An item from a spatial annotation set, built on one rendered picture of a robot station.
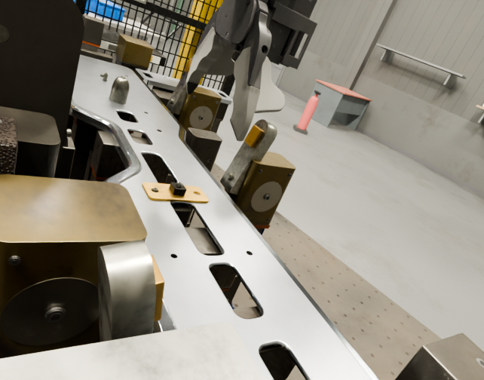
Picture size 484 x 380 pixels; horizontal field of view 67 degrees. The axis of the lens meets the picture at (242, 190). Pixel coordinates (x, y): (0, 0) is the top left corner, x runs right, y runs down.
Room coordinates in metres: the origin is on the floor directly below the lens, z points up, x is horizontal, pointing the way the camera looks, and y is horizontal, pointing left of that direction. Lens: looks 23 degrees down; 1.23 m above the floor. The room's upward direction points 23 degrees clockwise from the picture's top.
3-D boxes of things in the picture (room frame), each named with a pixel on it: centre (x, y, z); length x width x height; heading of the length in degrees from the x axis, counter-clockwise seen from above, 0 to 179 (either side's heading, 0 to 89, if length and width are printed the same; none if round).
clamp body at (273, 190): (0.59, -0.03, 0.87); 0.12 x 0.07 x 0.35; 129
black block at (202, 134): (0.75, 0.11, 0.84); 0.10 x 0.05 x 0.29; 129
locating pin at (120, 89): (0.69, 0.29, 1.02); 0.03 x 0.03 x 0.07
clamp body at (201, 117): (0.88, 0.17, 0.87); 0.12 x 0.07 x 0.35; 129
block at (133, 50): (1.08, 0.44, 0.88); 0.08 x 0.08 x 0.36; 39
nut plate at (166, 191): (0.43, 0.08, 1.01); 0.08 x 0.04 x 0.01; 130
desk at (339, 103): (7.97, -1.16, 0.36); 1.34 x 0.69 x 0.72; 145
